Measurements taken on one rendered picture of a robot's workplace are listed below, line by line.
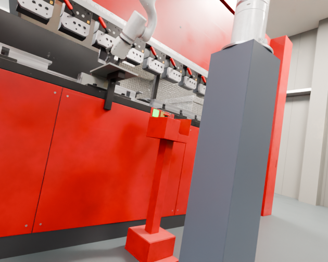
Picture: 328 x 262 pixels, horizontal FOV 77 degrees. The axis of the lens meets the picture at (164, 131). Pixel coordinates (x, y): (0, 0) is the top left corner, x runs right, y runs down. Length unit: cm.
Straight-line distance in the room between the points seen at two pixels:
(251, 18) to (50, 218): 126
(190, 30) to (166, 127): 111
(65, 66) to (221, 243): 165
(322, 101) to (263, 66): 459
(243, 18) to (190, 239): 80
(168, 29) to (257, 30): 105
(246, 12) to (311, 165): 450
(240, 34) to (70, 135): 92
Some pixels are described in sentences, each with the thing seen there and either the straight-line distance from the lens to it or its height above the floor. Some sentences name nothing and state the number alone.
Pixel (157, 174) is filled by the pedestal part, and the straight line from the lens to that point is 123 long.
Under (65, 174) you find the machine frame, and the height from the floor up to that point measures 39.
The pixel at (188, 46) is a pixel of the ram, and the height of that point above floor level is 151.
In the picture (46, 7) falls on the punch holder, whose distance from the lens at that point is 140.
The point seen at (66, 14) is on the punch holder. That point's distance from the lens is 141.
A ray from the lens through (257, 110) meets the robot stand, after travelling 75.
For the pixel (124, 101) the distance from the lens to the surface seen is 132.
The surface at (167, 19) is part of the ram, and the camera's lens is 184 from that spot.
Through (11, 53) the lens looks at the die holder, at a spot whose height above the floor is 94.
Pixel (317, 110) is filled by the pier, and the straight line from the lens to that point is 532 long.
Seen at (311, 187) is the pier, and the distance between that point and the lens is 516.
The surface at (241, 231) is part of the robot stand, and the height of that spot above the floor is 39.
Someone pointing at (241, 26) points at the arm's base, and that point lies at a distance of 88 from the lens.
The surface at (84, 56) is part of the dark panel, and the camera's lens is 197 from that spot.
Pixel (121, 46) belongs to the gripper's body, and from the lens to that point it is 130.
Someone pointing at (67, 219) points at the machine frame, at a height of 15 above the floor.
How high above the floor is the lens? 61
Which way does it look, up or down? 5 degrees up
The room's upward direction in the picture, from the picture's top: 10 degrees clockwise
